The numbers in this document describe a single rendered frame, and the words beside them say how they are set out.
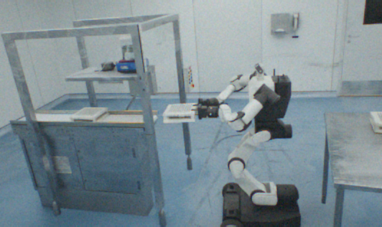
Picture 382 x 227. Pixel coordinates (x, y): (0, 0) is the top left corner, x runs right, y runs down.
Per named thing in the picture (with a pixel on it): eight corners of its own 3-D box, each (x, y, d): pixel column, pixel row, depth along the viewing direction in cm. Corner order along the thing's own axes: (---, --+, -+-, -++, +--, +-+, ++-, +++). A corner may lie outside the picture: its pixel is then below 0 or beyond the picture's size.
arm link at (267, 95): (263, 111, 223) (276, 97, 225) (266, 108, 214) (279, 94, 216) (250, 100, 224) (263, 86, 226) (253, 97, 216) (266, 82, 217)
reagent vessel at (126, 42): (143, 56, 265) (141, 33, 258) (136, 59, 251) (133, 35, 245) (127, 57, 269) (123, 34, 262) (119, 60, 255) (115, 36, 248)
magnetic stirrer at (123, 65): (150, 65, 271) (148, 55, 268) (140, 72, 252) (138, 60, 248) (128, 66, 276) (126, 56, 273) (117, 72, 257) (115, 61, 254)
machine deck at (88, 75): (155, 69, 274) (154, 65, 273) (137, 81, 240) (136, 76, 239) (90, 71, 290) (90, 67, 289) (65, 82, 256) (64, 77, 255)
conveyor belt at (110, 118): (158, 120, 286) (157, 115, 285) (147, 131, 264) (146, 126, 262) (30, 118, 321) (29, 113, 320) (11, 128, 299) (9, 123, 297)
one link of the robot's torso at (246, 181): (268, 189, 285) (240, 147, 273) (271, 202, 266) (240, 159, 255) (253, 196, 289) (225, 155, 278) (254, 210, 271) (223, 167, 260)
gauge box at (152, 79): (157, 90, 281) (155, 68, 274) (154, 94, 272) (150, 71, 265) (134, 90, 287) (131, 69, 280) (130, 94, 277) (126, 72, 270)
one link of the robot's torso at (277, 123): (289, 134, 260) (290, 113, 253) (292, 141, 248) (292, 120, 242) (254, 135, 264) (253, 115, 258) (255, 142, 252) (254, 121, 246)
